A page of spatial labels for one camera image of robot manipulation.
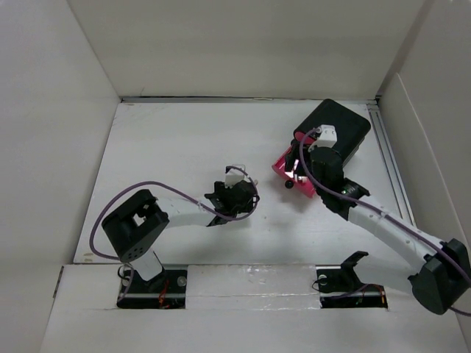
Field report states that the pink white eraser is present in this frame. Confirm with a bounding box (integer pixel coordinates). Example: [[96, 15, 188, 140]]
[[284, 158, 308, 184]]

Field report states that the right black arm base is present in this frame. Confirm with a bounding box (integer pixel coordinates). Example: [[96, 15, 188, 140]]
[[311, 251, 388, 309]]

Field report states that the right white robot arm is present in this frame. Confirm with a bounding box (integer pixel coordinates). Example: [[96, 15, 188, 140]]
[[305, 146, 470, 315]]

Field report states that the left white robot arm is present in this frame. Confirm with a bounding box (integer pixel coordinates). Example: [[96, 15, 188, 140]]
[[102, 180, 259, 292]]

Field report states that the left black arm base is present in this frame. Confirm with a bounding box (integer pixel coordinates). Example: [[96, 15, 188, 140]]
[[116, 265, 188, 310]]

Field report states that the black drawer cabinet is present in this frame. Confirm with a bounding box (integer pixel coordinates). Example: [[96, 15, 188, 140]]
[[293, 99, 371, 166]]

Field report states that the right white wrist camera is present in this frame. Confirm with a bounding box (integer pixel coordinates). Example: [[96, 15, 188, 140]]
[[314, 124, 337, 148]]

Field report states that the aluminium rail right side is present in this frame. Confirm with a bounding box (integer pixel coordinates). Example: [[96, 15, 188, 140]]
[[366, 102, 417, 226]]

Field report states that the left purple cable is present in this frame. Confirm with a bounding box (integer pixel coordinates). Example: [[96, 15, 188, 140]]
[[90, 165, 261, 306]]

